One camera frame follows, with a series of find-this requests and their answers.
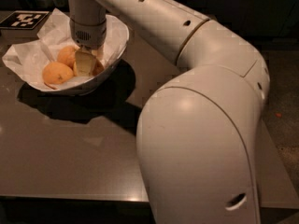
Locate white rounded gripper body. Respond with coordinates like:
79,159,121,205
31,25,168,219
69,20,107,49

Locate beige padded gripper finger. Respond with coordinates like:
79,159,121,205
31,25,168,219
74,48,96,77
92,48,104,61

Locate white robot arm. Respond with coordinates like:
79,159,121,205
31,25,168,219
69,0,270,224

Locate white bowl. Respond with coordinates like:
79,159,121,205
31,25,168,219
25,13,130,97

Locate orange fruit back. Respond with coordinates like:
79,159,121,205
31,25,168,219
57,46,76,68

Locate orange fruit front left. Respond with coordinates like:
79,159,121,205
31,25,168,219
42,62,74,84

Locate white crumpled paper liner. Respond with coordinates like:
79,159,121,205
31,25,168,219
3,9,129,95

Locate black white fiducial marker card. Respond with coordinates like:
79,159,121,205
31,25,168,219
0,10,50,30

